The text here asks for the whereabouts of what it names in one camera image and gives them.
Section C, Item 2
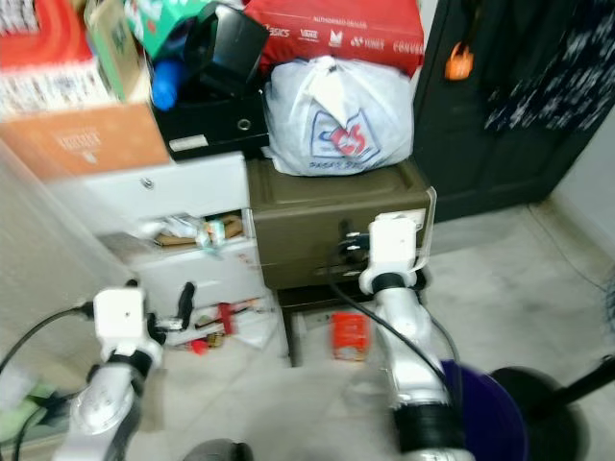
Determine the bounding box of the green cloth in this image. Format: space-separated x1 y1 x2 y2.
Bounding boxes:
0 384 51 449

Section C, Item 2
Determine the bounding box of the dark floral garment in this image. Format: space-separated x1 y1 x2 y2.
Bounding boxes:
485 0 615 135

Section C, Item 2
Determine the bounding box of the black wardrobe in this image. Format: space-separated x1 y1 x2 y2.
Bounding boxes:
411 0 615 224

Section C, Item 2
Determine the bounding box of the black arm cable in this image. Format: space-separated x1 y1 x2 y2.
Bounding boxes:
0 303 97 461
322 245 462 385

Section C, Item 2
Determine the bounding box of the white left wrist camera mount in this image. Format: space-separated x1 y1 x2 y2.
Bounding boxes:
94 286 155 361

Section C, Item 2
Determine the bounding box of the orange hanging tag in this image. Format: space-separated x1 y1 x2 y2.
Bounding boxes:
445 43 477 81

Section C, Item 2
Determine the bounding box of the purple bucket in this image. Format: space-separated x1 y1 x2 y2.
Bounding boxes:
437 360 529 461

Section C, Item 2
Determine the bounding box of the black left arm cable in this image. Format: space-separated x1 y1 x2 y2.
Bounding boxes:
0 303 97 461

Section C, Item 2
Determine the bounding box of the beige cardboard box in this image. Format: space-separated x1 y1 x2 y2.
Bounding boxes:
84 0 155 102

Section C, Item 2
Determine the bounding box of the green white packet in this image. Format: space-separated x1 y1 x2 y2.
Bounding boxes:
125 0 222 57

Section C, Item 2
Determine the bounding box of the olive brown cabinet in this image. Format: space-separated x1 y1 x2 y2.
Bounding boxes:
245 158 438 292

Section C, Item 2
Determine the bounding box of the white drawer cabinet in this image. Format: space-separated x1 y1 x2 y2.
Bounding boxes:
48 152 294 354

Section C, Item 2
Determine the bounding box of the red packet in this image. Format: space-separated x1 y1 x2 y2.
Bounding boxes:
332 311 371 362

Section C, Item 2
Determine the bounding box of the black storage box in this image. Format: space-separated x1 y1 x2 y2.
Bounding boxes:
154 91 275 159

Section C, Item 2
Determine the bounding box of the white plastic bag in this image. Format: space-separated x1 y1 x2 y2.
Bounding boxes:
262 56 416 177

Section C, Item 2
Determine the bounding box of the red shoe box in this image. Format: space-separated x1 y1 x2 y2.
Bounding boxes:
243 0 426 78

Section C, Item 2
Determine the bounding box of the crumpled paper clutter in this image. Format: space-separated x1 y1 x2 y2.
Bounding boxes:
154 215 244 253

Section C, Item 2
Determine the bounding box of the black fan stand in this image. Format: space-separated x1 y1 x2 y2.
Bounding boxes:
490 355 615 461

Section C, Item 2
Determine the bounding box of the small red toy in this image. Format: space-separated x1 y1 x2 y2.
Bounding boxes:
192 303 243 356

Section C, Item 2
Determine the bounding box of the silver left robot leg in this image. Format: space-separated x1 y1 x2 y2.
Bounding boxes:
181 440 256 461

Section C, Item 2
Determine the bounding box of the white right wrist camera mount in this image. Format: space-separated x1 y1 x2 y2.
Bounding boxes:
360 216 422 294

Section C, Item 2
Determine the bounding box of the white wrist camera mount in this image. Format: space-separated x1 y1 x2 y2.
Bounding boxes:
94 286 155 361
360 216 422 294

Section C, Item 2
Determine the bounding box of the orange cardboard box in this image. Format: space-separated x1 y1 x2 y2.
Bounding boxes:
24 104 184 179

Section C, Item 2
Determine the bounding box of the blue bottle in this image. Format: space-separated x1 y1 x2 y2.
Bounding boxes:
151 60 184 109

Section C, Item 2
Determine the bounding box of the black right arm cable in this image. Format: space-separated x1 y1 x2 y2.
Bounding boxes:
322 245 462 385

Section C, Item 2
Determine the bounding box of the red white printed carton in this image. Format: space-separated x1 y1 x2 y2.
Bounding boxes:
0 0 121 121

